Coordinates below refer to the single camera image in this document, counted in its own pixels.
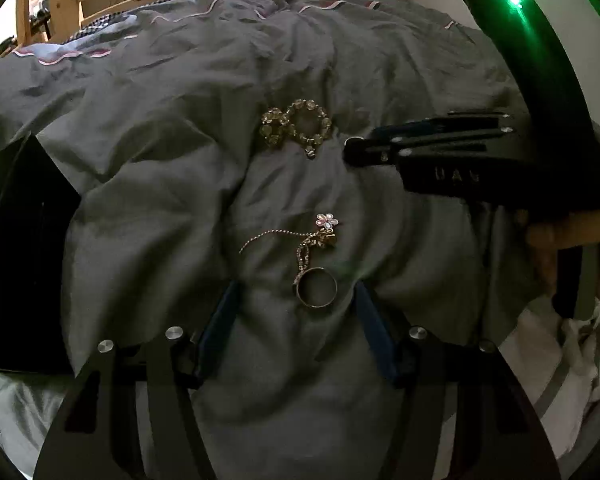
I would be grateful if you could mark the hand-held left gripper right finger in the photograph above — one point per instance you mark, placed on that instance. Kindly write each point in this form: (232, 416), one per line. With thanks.
(376, 330)

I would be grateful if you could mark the wooden bed frame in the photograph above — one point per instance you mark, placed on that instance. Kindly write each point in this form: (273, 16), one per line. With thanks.
(62, 0)

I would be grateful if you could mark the checked light blue pillow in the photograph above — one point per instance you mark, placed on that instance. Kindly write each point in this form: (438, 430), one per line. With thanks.
(55, 50)

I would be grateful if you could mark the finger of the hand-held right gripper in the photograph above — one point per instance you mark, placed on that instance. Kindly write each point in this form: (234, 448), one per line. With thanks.
(445, 125)
(380, 152)

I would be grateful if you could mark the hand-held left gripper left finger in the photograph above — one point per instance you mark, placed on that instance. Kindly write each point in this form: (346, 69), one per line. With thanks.
(219, 327)

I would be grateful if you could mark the white cloth with grey stripe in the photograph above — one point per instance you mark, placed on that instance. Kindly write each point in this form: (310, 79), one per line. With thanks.
(575, 355)

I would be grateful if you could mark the black jewelry box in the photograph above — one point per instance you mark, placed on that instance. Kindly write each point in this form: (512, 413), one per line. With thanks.
(27, 260)

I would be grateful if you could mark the grey blanket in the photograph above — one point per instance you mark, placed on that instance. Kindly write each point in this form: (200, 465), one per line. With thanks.
(180, 160)

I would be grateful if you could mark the person's right hand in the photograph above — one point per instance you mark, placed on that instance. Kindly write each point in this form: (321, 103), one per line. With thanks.
(540, 240)

